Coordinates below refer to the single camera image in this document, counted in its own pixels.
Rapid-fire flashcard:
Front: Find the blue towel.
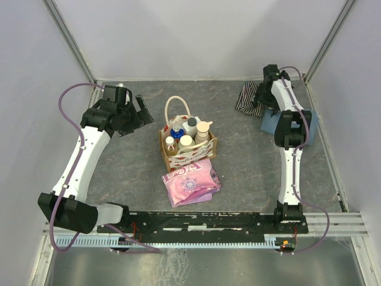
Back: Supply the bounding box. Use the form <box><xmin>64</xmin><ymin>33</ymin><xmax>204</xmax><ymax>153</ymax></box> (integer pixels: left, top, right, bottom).
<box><xmin>260</xmin><ymin>109</ymin><xmax>319</xmax><ymax>145</ymax></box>

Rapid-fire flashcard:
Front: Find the striped cloth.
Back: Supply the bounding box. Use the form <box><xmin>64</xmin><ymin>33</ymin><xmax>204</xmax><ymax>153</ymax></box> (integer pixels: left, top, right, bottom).
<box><xmin>235</xmin><ymin>81</ymin><xmax>264</xmax><ymax>119</ymax></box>

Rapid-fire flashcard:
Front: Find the clear yellow liquid bottle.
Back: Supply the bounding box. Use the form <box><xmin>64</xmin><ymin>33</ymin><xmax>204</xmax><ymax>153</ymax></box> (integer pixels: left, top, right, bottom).
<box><xmin>165</xmin><ymin>136</ymin><xmax>178</xmax><ymax>157</ymax></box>

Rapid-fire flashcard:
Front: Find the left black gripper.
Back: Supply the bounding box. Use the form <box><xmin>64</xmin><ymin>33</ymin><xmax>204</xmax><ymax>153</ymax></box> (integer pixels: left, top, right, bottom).
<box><xmin>117</xmin><ymin>95</ymin><xmax>154</xmax><ymax>137</ymax></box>

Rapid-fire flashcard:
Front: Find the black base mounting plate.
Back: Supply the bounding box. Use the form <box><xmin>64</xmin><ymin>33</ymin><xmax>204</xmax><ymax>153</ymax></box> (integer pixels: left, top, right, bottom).
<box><xmin>114</xmin><ymin>211</ymin><xmax>308</xmax><ymax>242</ymax></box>

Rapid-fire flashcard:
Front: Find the beige pump bottle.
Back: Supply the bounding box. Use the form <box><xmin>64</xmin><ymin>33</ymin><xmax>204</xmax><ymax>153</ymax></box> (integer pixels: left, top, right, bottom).
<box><xmin>195</xmin><ymin>121</ymin><xmax>213</xmax><ymax>144</ymax></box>

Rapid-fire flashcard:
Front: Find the green bottle cream cap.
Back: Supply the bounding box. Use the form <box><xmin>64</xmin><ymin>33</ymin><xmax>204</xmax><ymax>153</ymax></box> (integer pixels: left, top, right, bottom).
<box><xmin>177</xmin><ymin>135</ymin><xmax>195</xmax><ymax>154</ymax></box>

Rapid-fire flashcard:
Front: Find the aluminium frame post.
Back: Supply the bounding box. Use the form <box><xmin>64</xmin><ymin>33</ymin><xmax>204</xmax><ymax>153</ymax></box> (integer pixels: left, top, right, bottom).
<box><xmin>304</xmin><ymin>0</ymin><xmax>357</xmax><ymax>83</ymax></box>
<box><xmin>42</xmin><ymin>0</ymin><xmax>96</xmax><ymax>83</ymax></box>

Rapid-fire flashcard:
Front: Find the right aluminium frame post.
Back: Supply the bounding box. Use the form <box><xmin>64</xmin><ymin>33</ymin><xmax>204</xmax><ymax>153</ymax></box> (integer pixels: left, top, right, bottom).
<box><xmin>304</xmin><ymin>0</ymin><xmax>357</xmax><ymax>83</ymax></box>

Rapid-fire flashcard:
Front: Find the white bottle black cap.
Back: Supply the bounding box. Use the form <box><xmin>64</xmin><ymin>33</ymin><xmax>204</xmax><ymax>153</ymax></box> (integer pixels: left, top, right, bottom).
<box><xmin>182</xmin><ymin>116</ymin><xmax>201</xmax><ymax>139</ymax></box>

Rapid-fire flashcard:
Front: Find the pink printed cloth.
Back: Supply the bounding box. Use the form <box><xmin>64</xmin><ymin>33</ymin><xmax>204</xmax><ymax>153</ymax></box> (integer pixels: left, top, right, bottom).
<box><xmin>161</xmin><ymin>158</ymin><xmax>221</xmax><ymax>208</ymax></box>

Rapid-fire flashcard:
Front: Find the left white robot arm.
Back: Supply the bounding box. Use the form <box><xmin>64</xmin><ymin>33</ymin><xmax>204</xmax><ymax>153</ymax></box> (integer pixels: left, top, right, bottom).
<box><xmin>38</xmin><ymin>84</ymin><xmax>154</xmax><ymax>234</ymax></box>

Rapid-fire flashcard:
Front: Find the watermelon print canvas bag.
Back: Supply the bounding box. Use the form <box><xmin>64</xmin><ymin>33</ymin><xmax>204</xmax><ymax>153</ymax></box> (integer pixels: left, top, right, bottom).
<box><xmin>158</xmin><ymin>96</ymin><xmax>217</xmax><ymax>172</ymax></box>

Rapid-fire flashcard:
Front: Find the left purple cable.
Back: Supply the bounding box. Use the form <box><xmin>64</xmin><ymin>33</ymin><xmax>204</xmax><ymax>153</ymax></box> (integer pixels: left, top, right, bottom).
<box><xmin>49</xmin><ymin>82</ymin><xmax>163</xmax><ymax>256</ymax></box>

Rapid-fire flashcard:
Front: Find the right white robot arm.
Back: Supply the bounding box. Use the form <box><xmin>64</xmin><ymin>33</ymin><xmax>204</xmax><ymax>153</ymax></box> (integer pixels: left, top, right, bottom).
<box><xmin>254</xmin><ymin>64</ymin><xmax>312</xmax><ymax>233</ymax></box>

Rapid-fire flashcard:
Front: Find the aluminium front rail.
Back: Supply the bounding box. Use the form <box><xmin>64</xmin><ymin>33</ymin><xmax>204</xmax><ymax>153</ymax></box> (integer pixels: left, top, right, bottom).
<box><xmin>41</xmin><ymin>212</ymin><xmax>370</xmax><ymax>238</ymax></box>

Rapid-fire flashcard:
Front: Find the left aluminium frame post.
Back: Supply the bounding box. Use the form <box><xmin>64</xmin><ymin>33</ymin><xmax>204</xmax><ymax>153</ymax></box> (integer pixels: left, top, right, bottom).
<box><xmin>42</xmin><ymin>0</ymin><xmax>96</xmax><ymax>83</ymax></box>

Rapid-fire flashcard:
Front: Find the orange bottle blue pump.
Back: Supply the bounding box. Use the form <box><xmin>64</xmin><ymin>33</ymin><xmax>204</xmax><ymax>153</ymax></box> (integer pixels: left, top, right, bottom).
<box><xmin>170</xmin><ymin>125</ymin><xmax>185</xmax><ymax>142</ymax></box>

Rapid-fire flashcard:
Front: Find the light blue cable duct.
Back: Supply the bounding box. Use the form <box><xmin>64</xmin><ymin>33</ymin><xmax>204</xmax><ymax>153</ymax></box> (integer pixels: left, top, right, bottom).
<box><xmin>72</xmin><ymin>234</ymin><xmax>280</xmax><ymax>250</ymax></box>

